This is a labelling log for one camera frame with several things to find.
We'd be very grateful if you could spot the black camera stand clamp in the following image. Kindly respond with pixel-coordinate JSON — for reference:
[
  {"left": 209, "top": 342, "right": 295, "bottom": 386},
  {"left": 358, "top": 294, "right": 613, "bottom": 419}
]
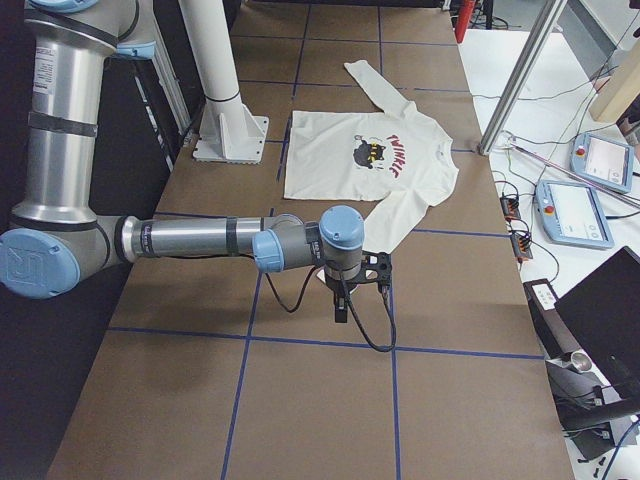
[{"left": 545, "top": 351, "right": 639, "bottom": 460}]

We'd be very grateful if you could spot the red fire extinguisher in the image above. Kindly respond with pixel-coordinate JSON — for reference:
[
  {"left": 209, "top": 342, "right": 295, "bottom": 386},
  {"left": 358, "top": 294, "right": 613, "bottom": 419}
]
[{"left": 454, "top": 0, "right": 476, "bottom": 44}]

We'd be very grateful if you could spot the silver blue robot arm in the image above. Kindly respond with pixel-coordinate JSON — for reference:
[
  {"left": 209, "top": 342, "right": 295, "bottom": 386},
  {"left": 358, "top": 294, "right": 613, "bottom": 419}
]
[{"left": 1, "top": 1, "right": 368, "bottom": 322}]

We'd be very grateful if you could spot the far blue teach pendant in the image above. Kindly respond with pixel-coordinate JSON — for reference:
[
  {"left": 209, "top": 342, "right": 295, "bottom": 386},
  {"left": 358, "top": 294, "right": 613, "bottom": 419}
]
[{"left": 570, "top": 133, "right": 635, "bottom": 194}]

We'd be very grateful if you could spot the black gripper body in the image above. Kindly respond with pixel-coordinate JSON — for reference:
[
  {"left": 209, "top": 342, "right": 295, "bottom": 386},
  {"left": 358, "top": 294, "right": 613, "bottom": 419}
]
[{"left": 324, "top": 266, "right": 357, "bottom": 298}]

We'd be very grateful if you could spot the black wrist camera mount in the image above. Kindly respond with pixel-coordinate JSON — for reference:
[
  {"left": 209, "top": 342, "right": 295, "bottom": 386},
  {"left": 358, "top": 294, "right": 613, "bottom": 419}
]
[{"left": 360, "top": 251, "right": 392, "bottom": 294}]

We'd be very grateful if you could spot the blue teach pendant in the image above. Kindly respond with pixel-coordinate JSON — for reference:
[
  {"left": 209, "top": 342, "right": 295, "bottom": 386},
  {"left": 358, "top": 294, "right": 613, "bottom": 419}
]
[
  {"left": 535, "top": 180, "right": 614, "bottom": 250},
  {"left": 570, "top": 133, "right": 635, "bottom": 194}
]

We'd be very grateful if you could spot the near blue teach pendant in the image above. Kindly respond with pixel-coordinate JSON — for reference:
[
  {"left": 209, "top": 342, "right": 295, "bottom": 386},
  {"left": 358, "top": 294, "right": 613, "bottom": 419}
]
[{"left": 535, "top": 180, "right": 614, "bottom": 250}]

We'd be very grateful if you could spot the wooden beam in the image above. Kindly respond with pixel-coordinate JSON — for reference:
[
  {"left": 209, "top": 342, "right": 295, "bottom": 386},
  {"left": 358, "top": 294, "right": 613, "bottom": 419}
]
[{"left": 589, "top": 40, "right": 640, "bottom": 123}]

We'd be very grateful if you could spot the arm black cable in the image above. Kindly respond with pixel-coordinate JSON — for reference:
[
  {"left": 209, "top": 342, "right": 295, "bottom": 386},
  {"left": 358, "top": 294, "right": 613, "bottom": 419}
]
[{"left": 262, "top": 259, "right": 398, "bottom": 354}]

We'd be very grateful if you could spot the cream long sleeve shirt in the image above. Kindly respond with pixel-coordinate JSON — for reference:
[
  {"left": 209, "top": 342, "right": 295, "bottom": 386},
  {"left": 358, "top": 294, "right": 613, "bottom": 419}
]
[{"left": 284, "top": 60, "right": 458, "bottom": 253}]

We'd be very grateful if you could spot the black box white label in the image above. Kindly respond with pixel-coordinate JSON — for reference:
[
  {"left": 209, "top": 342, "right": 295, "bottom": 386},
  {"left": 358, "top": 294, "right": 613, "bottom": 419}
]
[{"left": 523, "top": 279, "right": 581, "bottom": 361}]

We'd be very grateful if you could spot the aluminium frame post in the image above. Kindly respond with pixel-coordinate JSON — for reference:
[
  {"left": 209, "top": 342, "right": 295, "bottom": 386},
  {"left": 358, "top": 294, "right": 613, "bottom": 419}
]
[{"left": 478, "top": 0, "right": 568, "bottom": 156}]

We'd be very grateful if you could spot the black orange connector strip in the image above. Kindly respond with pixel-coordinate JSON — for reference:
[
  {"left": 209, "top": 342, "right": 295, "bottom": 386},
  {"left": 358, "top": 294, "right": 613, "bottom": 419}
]
[{"left": 495, "top": 180, "right": 533, "bottom": 265}]

